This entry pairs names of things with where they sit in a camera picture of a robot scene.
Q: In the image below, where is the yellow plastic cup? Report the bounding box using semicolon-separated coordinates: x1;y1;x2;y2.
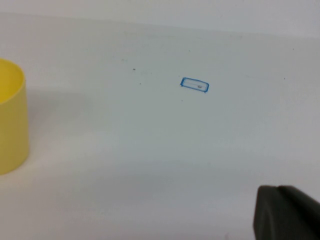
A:
0;58;30;176

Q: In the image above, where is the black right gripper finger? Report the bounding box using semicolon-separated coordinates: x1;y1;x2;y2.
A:
252;184;320;240

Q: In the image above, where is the blue outlined rectangle mark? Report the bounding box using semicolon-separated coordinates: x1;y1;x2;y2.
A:
179;77;210;94

